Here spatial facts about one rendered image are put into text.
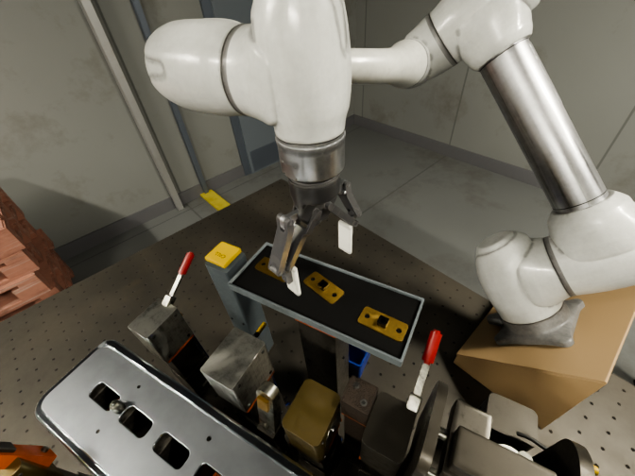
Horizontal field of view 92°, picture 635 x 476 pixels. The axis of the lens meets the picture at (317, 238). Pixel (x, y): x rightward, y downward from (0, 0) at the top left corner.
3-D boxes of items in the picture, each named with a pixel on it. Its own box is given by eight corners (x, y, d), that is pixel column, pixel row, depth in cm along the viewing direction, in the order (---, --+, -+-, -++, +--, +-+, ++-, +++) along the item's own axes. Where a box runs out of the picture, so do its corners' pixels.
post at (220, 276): (244, 353, 101) (201, 263, 71) (258, 334, 106) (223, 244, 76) (263, 364, 98) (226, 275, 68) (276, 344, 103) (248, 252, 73)
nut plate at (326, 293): (302, 281, 63) (301, 278, 62) (315, 271, 65) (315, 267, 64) (332, 305, 58) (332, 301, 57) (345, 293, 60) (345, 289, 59)
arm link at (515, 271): (499, 297, 94) (465, 237, 93) (571, 281, 83) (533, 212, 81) (496, 330, 82) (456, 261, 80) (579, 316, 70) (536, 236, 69)
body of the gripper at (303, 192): (316, 149, 47) (319, 198, 53) (273, 172, 43) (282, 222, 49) (352, 165, 43) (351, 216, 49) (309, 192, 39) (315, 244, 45)
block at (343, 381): (308, 390, 91) (290, 301, 61) (321, 366, 96) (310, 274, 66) (338, 406, 87) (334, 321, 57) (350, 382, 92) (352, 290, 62)
